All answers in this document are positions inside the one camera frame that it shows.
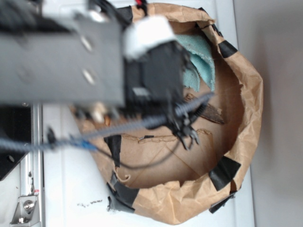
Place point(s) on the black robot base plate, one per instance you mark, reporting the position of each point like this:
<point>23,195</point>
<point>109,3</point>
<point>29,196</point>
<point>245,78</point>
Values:
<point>15,124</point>

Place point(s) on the aluminium frame rail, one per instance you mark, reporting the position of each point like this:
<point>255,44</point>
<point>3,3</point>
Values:
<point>31,167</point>

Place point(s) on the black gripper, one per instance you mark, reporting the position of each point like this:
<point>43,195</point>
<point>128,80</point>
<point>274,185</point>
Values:
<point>154,91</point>

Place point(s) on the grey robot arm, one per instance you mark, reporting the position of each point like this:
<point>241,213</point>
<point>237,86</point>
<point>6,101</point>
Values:
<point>98,61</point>

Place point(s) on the orange spiral seashell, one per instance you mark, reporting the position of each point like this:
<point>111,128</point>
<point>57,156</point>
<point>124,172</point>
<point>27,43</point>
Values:
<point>107,120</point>

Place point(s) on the teal folded cloth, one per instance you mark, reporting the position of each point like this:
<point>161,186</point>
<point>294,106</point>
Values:
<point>202,68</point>

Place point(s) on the brown paper bag bin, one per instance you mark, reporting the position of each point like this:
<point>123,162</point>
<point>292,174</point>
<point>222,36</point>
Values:
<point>151,174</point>

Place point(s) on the dark wood bark piece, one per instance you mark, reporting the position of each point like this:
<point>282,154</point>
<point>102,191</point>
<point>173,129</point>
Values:
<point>202,108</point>

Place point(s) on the metal corner bracket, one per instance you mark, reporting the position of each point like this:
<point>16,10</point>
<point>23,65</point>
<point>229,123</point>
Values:
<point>27,212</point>

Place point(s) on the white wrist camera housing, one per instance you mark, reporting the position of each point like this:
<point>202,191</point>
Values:
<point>146,34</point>

